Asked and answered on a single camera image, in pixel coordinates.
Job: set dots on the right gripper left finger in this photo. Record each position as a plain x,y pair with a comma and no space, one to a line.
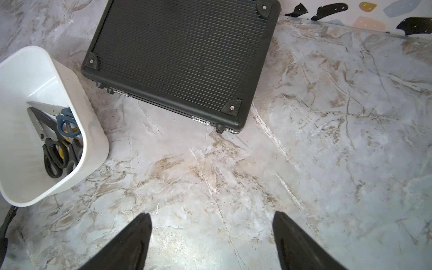
128,250

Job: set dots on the yellow black scissors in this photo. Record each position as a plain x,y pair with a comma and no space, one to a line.
71,154

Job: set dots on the blue handled scissors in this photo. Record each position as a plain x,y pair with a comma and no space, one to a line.
66,123

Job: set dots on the black handled steel scissors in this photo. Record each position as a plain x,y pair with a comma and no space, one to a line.
52,150

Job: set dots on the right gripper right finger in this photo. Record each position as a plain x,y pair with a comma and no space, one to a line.
297,250

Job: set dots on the black ribbed hard case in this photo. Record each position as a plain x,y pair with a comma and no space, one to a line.
200,59

